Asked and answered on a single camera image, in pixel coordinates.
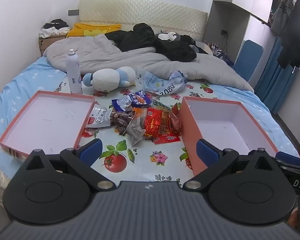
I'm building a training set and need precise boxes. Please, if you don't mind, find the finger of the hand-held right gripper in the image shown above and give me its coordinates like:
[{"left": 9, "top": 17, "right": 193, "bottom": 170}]
[{"left": 275, "top": 152, "right": 300, "bottom": 169}]

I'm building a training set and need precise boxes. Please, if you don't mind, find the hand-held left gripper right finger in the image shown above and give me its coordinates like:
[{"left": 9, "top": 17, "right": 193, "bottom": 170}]
[{"left": 183, "top": 139, "right": 278, "bottom": 190}]

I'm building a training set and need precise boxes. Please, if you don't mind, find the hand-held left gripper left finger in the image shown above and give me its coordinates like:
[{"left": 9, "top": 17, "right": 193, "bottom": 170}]
[{"left": 25, "top": 139, "right": 116, "bottom": 192}]

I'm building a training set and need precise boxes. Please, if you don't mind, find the deep pink cardboard box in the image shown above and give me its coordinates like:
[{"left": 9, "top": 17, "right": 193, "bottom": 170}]
[{"left": 177, "top": 96, "right": 279, "bottom": 177}]

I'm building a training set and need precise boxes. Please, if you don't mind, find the clear packet of brown dates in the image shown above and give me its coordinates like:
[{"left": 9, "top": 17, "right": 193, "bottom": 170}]
[{"left": 109, "top": 110, "right": 136, "bottom": 136}]

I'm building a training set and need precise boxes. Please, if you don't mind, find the dark red snack bag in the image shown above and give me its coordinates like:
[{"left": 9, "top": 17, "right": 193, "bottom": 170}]
[{"left": 170, "top": 102, "right": 182, "bottom": 133}]

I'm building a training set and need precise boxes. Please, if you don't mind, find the bright red snack packet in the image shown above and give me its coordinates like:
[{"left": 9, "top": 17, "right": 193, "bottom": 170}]
[{"left": 152, "top": 134, "right": 182, "bottom": 145}]

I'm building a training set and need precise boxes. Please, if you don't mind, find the clear grey snack packet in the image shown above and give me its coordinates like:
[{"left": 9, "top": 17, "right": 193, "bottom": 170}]
[{"left": 126, "top": 119, "right": 147, "bottom": 147}]

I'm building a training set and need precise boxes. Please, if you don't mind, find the small orange red snack packet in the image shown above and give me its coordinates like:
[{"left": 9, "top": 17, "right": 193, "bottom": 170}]
[{"left": 160, "top": 110, "right": 171, "bottom": 134}]

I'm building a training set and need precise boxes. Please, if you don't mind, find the blue white snack packet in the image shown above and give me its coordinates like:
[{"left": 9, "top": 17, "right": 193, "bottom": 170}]
[{"left": 112, "top": 96, "right": 133, "bottom": 112}]

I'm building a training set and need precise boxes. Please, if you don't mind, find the red yellow snack packet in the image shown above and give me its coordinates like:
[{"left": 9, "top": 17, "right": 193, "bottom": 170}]
[{"left": 144, "top": 107, "right": 163, "bottom": 138}]

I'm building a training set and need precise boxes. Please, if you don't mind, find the orange clear snack packet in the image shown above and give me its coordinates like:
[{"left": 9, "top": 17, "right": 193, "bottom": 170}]
[{"left": 132, "top": 107, "right": 148, "bottom": 120}]

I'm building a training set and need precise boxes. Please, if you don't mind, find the green snack packet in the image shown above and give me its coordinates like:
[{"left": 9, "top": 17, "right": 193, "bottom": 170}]
[{"left": 152, "top": 97, "right": 172, "bottom": 111}]

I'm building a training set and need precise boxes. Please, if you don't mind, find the blue orange snack packet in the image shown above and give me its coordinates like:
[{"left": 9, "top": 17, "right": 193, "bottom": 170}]
[{"left": 129, "top": 90, "right": 153, "bottom": 107}]

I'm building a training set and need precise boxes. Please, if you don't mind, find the fruit print tablecloth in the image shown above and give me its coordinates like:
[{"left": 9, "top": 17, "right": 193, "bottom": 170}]
[{"left": 52, "top": 76, "right": 243, "bottom": 183}]

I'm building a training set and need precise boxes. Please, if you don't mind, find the shallow pink box lid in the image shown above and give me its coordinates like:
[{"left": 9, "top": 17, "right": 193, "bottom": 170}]
[{"left": 0, "top": 91, "right": 95, "bottom": 159}]

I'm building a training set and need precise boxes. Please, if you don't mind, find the white blue plush toy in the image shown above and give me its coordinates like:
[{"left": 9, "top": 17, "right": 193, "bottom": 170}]
[{"left": 82, "top": 66, "right": 137, "bottom": 92}]

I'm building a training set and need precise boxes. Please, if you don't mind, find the crumpled blue white plastic bag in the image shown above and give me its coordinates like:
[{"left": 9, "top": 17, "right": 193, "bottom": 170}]
[{"left": 142, "top": 70, "right": 188, "bottom": 97}]

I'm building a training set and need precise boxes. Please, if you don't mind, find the blue curtain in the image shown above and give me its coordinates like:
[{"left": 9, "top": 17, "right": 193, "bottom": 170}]
[{"left": 255, "top": 36, "right": 300, "bottom": 113}]

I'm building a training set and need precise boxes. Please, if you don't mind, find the white spray bottle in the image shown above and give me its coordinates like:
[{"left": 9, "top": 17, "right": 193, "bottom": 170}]
[{"left": 66, "top": 49, "right": 82, "bottom": 94}]

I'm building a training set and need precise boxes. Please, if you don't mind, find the clear dotted plastic bag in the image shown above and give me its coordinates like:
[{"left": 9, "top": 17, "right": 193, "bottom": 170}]
[{"left": 136, "top": 66, "right": 147, "bottom": 87}]

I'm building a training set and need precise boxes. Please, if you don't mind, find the grey quilt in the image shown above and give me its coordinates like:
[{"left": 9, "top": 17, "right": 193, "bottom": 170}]
[{"left": 44, "top": 34, "right": 254, "bottom": 93}]

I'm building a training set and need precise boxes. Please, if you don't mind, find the light blue bed sheet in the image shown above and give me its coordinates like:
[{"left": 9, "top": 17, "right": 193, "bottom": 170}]
[{"left": 0, "top": 55, "right": 300, "bottom": 180}]

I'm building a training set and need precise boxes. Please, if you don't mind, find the blue covered chair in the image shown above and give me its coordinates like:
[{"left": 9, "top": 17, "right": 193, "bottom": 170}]
[{"left": 233, "top": 40, "right": 263, "bottom": 82}]

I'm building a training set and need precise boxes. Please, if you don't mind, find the brown cardboard box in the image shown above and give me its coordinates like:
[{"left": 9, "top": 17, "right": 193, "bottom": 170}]
[{"left": 39, "top": 34, "right": 68, "bottom": 57}]

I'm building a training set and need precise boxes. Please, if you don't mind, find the yellow pillow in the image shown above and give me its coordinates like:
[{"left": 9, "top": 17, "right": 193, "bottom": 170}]
[{"left": 66, "top": 23, "right": 122, "bottom": 38}]

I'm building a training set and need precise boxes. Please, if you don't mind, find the grey white penguin plush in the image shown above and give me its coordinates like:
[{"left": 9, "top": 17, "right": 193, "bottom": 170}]
[{"left": 155, "top": 31, "right": 182, "bottom": 42}]

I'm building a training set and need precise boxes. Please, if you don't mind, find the black clothing heap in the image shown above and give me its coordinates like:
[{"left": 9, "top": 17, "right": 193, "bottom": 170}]
[{"left": 105, "top": 22, "right": 208, "bottom": 63}]

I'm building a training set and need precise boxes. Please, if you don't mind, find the hanging black jacket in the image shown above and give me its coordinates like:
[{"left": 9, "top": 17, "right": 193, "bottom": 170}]
[{"left": 277, "top": 0, "right": 300, "bottom": 68}]

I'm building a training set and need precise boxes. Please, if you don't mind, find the pile of black white clothes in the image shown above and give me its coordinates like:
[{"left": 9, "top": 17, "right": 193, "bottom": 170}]
[{"left": 39, "top": 18, "right": 70, "bottom": 39}]

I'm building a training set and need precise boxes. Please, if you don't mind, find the hanging grey jacket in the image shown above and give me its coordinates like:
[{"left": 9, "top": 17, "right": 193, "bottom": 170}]
[{"left": 270, "top": 0, "right": 295, "bottom": 37}]

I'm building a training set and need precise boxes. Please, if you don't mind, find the white grey wardrobe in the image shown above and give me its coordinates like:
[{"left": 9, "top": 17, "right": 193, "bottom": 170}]
[{"left": 205, "top": 0, "right": 277, "bottom": 55}]

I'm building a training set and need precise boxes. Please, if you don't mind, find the cream padded headboard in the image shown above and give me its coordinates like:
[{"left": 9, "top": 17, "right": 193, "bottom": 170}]
[{"left": 77, "top": 0, "right": 208, "bottom": 42}]

